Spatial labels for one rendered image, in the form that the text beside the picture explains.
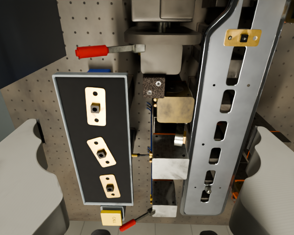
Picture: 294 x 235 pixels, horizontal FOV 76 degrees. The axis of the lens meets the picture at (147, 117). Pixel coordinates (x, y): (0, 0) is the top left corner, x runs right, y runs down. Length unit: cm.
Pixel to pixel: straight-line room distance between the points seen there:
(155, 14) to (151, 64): 12
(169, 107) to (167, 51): 13
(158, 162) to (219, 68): 30
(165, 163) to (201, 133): 16
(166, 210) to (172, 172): 24
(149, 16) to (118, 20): 47
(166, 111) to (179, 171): 18
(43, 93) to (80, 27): 35
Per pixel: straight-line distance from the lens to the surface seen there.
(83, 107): 41
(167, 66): 44
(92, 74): 37
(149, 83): 42
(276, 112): 108
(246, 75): 58
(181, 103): 47
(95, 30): 83
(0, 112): 218
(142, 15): 34
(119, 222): 66
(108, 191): 53
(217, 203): 88
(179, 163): 54
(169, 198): 77
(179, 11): 32
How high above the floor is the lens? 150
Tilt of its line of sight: 61 degrees down
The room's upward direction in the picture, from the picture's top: 178 degrees counter-clockwise
